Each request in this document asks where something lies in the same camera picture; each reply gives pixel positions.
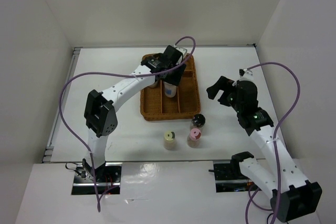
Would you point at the yellow-lid spice bottle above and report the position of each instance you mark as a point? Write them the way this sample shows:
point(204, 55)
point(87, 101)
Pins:
point(169, 140)

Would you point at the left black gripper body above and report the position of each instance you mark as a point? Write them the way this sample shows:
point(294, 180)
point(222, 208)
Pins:
point(171, 66)

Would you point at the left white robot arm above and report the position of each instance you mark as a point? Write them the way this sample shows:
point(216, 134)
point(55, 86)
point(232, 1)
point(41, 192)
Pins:
point(101, 107)

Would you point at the pink-lid spice bottle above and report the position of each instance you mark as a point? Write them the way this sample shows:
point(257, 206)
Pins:
point(193, 139)

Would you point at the black-lid spice bottle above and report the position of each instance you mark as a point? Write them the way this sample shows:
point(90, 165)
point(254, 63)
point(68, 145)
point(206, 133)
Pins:
point(198, 122)
point(153, 85)

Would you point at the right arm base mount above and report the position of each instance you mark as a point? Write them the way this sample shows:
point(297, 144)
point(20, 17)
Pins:
point(226, 181)

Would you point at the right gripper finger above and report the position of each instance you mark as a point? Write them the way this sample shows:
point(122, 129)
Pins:
point(212, 93)
point(221, 84)

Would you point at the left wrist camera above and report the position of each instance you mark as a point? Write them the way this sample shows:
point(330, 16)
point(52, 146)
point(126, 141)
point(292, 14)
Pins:
point(182, 50)

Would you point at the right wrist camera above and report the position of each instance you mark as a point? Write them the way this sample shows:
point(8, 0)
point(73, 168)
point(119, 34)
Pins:
point(245, 74)

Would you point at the brown wicker divided tray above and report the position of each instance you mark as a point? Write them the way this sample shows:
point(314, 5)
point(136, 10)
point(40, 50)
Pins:
point(156, 106)

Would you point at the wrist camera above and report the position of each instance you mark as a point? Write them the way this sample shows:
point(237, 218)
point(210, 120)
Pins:
point(245, 74)
point(182, 50)

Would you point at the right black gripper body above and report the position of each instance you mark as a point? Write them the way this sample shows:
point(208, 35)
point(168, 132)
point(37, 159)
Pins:
point(229, 96)

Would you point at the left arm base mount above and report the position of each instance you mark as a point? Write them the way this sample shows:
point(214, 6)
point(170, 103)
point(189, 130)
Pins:
point(83, 182)

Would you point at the silver-lid blue-label bottle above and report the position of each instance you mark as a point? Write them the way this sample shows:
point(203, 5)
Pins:
point(170, 90)

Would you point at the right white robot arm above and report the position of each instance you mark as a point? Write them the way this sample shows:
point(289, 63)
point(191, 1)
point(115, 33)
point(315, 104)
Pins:
point(290, 192)

